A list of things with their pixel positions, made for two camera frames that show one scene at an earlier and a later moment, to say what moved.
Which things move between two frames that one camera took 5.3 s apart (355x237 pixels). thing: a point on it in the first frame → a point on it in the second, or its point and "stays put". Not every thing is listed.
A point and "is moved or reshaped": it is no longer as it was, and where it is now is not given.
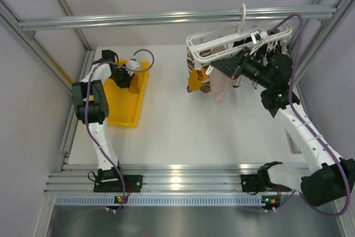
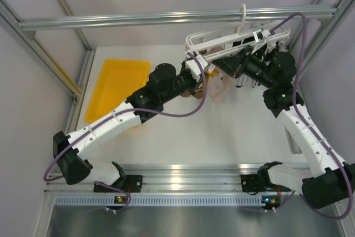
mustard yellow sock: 196,79 is moved or reshaped
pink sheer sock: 219,80 stays put
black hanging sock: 248,40 stays put
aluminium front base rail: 158,178 stays put
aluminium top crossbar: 323,13 stays put
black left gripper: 125,82 → 196,82
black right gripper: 229,65 stays put
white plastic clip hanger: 203,49 stays put
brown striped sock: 205,87 is moved or reshaped
